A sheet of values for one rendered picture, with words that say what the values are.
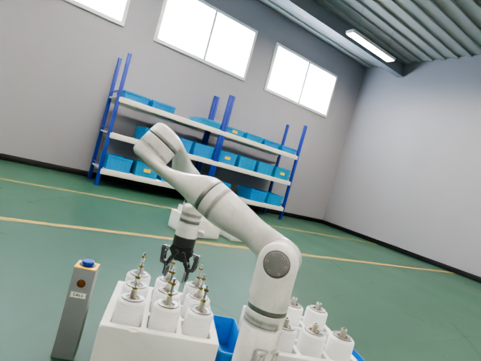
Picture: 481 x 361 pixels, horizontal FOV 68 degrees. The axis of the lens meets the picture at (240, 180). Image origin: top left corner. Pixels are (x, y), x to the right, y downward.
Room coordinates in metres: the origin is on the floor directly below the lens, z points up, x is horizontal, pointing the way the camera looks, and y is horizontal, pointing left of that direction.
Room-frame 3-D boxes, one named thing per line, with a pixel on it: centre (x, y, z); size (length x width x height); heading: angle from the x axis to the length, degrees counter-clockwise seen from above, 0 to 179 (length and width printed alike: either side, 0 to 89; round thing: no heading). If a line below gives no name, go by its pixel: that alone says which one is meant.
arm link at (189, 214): (1.20, 0.12, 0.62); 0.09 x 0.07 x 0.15; 71
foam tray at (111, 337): (1.32, 0.15, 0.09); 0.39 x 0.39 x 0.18; 11
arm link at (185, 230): (1.22, 0.13, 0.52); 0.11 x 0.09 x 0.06; 169
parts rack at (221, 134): (6.36, 0.67, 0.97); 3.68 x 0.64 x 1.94; 124
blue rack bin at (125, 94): (5.46, 1.93, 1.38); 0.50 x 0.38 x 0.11; 35
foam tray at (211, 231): (3.68, 0.34, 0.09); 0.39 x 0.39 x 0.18; 41
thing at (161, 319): (1.21, 0.13, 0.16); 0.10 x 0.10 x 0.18
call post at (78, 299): (1.19, 0.42, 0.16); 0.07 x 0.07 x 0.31; 11
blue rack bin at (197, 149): (6.20, 0.86, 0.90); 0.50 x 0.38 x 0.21; 34
